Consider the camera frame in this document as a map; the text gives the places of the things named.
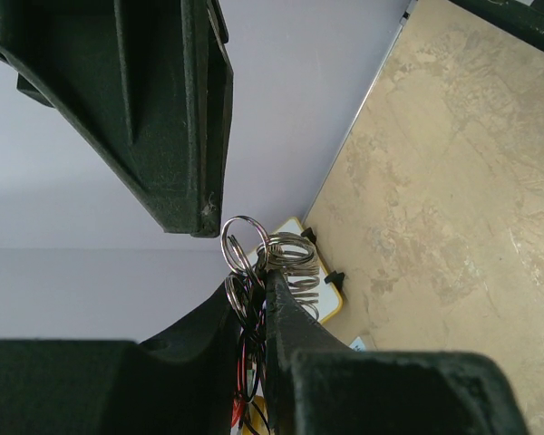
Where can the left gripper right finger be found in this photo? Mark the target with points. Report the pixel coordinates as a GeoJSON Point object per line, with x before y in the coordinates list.
{"type": "Point", "coordinates": [318, 385]}

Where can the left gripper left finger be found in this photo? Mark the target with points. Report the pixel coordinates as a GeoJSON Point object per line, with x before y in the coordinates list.
{"type": "Point", "coordinates": [179, 381]}

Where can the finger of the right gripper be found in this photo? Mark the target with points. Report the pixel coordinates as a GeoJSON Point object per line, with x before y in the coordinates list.
{"type": "Point", "coordinates": [215, 108]}
{"type": "Point", "coordinates": [124, 75]}

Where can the red key tag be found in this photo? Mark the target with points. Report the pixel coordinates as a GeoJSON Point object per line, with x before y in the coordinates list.
{"type": "Point", "coordinates": [240, 413]}

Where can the large keyring with small rings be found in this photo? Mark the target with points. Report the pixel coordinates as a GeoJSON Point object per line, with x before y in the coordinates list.
{"type": "Point", "coordinates": [235, 255]}

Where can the treehouse paperback book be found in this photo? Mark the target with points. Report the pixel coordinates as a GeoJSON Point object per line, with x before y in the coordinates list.
{"type": "Point", "coordinates": [362, 343]}

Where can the small whiteboard on stand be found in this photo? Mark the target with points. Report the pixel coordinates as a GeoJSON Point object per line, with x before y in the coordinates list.
{"type": "Point", "coordinates": [293, 252]}

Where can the right aluminium rail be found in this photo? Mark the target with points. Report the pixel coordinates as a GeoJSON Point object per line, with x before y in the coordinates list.
{"type": "Point", "coordinates": [396, 34]}

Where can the black base frame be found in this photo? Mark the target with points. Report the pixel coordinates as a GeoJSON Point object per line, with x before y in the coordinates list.
{"type": "Point", "coordinates": [522, 19]}

